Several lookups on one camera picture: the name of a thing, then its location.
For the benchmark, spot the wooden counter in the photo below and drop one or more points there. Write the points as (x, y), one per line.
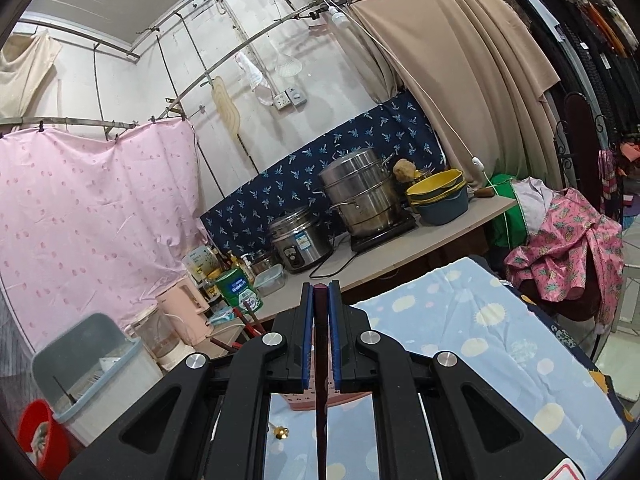
(450, 232)

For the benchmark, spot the steel rice cooker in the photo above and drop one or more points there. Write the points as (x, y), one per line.
(300, 240)

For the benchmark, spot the navy floral cloth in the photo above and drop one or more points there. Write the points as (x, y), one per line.
(300, 170)

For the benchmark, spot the pink spotted curtain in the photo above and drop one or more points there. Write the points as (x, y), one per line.
(90, 220)

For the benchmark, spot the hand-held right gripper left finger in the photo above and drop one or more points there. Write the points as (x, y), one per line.
(308, 340)

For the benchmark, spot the red bucket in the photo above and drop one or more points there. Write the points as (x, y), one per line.
(42, 435)

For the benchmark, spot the pink pineapple print cloth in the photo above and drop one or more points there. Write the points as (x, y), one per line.
(565, 240)

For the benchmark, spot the black induction cooker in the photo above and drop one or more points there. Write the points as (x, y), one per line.
(385, 237)

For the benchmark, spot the blue face mask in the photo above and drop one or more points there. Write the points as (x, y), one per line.
(220, 315)

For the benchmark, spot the blue planet print tablecloth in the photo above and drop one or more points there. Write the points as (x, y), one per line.
(450, 320)

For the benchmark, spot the dark red chopstick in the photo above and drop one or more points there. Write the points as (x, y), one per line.
(321, 410)

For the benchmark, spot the green cloth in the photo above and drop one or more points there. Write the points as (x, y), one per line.
(505, 215)

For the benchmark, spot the black metal stand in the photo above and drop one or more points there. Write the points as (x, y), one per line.
(582, 125)

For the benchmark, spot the brown loofah sponge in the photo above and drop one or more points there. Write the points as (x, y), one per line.
(404, 170)

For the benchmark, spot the wooden paddle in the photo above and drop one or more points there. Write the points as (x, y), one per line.
(225, 107)

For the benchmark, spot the stainless steel steamer pot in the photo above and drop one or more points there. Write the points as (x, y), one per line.
(362, 195)

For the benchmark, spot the dark brown chopstick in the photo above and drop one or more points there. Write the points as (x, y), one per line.
(255, 325)

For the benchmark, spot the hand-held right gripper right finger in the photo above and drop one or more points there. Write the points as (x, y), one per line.
(334, 340)

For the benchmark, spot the white blender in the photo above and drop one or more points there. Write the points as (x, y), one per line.
(160, 340)

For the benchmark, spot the clear plastic food container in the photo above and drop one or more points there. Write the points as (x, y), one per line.
(270, 280)

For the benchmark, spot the white wall socket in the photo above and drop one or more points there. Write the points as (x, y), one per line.
(290, 98)

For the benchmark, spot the green tin can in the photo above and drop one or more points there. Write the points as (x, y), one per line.
(240, 292)

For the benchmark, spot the white light bulb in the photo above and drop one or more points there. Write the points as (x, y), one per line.
(337, 16)

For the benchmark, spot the white round strainer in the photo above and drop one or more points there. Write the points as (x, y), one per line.
(289, 62)

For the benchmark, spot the hanging dark clothes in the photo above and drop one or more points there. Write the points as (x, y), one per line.
(590, 20)

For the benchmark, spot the pink perforated utensil basket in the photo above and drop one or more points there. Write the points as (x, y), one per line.
(300, 401)

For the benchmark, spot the stacked yellow and blue basins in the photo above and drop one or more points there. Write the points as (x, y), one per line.
(440, 200)

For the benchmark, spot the pink electric kettle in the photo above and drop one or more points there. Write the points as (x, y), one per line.
(182, 310)

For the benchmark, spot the hanging beige cloth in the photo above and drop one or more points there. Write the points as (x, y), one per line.
(27, 75)

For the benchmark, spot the hanging white rag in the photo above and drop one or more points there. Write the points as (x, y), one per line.
(252, 77)

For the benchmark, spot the white bin with grey lid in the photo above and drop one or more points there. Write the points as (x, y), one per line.
(95, 370)

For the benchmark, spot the gold flower spoon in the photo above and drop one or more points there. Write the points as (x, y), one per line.
(280, 431)

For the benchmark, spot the white labelled jar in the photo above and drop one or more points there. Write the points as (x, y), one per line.
(200, 265)

